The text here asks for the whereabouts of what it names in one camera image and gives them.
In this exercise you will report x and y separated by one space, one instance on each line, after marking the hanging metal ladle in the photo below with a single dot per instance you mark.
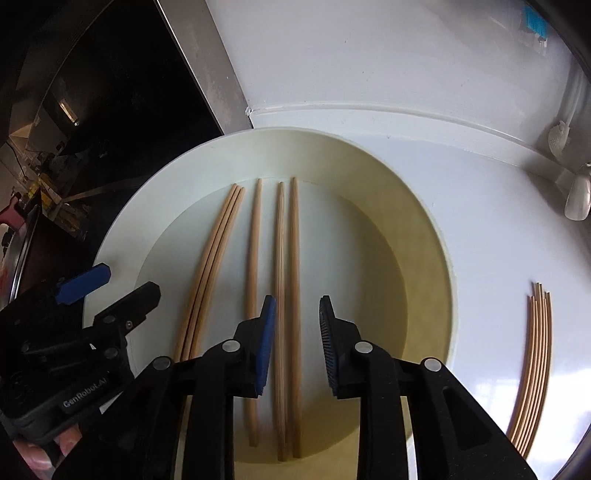
579 198

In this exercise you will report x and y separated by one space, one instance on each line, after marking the person's left hand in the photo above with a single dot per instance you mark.
41 454

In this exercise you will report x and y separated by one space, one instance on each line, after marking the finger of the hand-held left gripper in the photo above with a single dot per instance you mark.
134 300
83 282

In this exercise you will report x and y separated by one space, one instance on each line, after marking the cream round basin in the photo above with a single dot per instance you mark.
369 258

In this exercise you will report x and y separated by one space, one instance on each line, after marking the bundle of wooden chopsticks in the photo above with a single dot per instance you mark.
538 350

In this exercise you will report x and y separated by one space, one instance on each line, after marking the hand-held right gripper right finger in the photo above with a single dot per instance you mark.
328 341

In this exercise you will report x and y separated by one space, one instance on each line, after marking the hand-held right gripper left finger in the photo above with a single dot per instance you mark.
265 341

